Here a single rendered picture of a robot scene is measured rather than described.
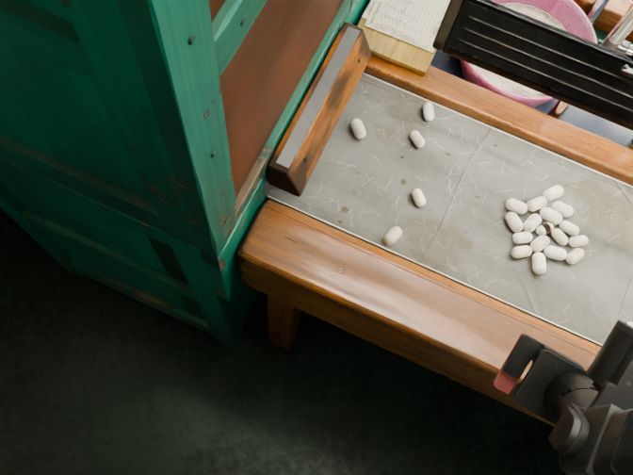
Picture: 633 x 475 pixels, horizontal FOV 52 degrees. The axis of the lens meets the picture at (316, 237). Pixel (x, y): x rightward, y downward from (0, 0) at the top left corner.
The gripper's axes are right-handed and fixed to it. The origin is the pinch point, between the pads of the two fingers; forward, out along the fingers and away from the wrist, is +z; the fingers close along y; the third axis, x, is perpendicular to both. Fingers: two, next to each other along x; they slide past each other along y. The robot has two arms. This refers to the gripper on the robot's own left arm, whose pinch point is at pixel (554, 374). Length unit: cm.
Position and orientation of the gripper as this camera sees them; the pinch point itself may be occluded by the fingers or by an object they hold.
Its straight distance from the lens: 82.6
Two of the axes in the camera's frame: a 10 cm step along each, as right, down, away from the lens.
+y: -8.7, -4.8, 1.1
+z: 1.6, -0.7, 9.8
